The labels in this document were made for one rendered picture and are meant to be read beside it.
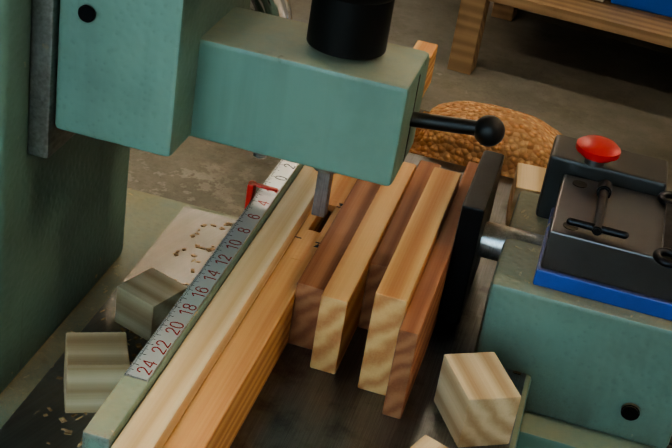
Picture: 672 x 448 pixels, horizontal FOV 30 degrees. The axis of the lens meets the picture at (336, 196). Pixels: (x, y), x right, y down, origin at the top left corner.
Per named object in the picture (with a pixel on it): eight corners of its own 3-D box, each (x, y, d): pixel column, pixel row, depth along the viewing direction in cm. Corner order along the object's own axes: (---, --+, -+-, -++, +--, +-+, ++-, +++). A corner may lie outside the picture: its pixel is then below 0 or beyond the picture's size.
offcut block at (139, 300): (113, 321, 96) (116, 285, 95) (149, 302, 99) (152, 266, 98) (150, 343, 95) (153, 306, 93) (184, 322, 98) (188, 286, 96)
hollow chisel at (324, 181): (323, 218, 85) (334, 152, 82) (311, 214, 85) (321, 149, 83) (327, 212, 86) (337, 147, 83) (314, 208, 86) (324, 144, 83)
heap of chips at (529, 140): (564, 191, 105) (575, 152, 103) (402, 151, 107) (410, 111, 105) (575, 148, 112) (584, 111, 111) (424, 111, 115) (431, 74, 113)
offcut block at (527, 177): (549, 239, 97) (560, 195, 95) (505, 230, 97) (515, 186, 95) (549, 212, 101) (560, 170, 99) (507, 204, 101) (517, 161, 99)
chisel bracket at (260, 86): (387, 210, 80) (410, 89, 76) (181, 156, 82) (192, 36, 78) (411, 162, 86) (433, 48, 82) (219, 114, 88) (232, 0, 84)
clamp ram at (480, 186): (545, 350, 83) (577, 234, 78) (436, 320, 84) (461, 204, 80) (560, 283, 91) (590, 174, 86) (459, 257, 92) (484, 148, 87)
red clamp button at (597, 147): (617, 170, 83) (620, 156, 82) (572, 159, 83) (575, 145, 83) (620, 151, 85) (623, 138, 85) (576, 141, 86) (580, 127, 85)
